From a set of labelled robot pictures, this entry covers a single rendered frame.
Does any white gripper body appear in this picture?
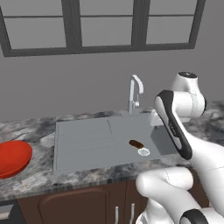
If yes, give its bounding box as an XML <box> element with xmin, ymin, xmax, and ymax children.
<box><xmin>150</xmin><ymin>108</ymin><xmax>165</xmax><ymax>129</ymax></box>

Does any white sink tap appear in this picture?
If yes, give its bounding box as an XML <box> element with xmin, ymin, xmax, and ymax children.
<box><xmin>127</xmin><ymin>74</ymin><xmax>144</xmax><ymax>116</ymax></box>

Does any brown sweet potato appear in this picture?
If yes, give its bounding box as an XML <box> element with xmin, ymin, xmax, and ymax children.
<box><xmin>129</xmin><ymin>139</ymin><xmax>144</xmax><ymax>149</ymax></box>

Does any round silver sink drain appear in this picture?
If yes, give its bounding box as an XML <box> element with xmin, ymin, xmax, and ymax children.
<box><xmin>137</xmin><ymin>147</ymin><xmax>151</xmax><ymax>157</ymax></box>

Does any grey sink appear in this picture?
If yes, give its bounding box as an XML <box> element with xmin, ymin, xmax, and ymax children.
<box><xmin>52</xmin><ymin>111</ymin><xmax>179</xmax><ymax>177</ymax></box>

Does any red bowl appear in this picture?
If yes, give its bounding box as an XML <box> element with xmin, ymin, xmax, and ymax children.
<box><xmin>0</xmin><ymin>140</ymin><xmax>33</xmax><ymax>179</ymax></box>

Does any dark grey appliance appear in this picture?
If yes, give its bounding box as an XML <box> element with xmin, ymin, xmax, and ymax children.
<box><xmin>0</xmin><ymin>199</ymin><xmax>28</xmax><ymax>224</ymax></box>

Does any silver cupboard door handle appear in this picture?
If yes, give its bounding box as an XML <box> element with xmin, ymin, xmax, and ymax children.
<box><xmin>114</xmin><ymin>206</ymin><xmax>120</xmax><ymax>224</ymax></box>
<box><xmin>129</xmin><ymin>202</ymin><xmax>136</xmax><ymax>224</ymax></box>

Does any dark grey window frame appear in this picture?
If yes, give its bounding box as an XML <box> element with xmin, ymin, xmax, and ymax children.
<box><xmin>0</xmin><ymin>0</ymin><xmax>207</xmax><ymax>58</ymax></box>

